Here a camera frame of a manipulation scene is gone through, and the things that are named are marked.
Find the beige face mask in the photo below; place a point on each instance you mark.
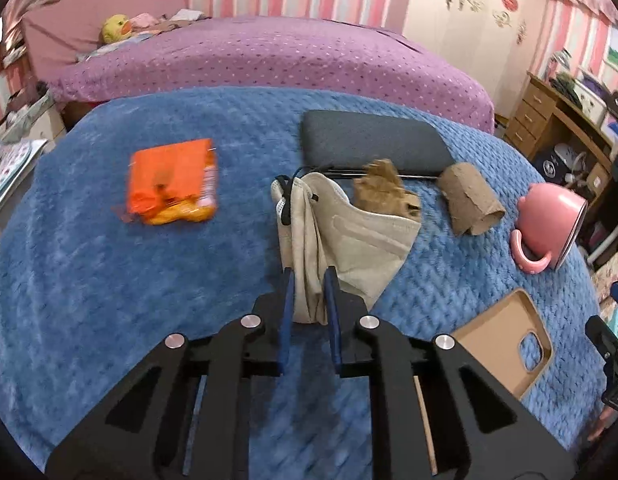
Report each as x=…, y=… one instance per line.
x=359, y=240

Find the pile of clothes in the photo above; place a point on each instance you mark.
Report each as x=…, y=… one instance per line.
x=164, y=20

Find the pink headboard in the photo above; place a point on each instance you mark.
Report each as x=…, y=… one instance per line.
x=69, y=15

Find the orange snack packet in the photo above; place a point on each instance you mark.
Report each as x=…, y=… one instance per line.
x=169, y=170

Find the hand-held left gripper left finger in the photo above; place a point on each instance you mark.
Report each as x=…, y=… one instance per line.
x=288, y=320

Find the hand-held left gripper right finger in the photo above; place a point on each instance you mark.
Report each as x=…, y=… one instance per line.
x=333, y=320

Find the purple dotted bedspread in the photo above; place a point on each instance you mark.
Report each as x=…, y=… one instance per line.
x=289, y=55

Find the cardboard tube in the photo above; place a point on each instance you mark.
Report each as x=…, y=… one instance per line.
x=469, y=200

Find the cream wardrobe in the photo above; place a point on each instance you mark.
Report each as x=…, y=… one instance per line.
x=464, y=35

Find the floral pillow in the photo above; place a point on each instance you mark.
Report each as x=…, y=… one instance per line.
x=9, y=165

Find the tan phone case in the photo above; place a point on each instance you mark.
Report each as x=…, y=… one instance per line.
x=494, y=340

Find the pink mug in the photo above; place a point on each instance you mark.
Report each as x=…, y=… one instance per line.
x=549, y=210

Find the wooden desk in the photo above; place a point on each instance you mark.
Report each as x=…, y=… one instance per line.
x=529, y=110

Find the crumpled brown paper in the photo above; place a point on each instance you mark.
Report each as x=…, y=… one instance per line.
x=384, y=192

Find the dark grey case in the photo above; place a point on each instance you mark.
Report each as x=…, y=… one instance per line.
x=369, y=140

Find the yellow plush duck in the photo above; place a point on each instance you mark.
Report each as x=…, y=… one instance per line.
x=116, y=27

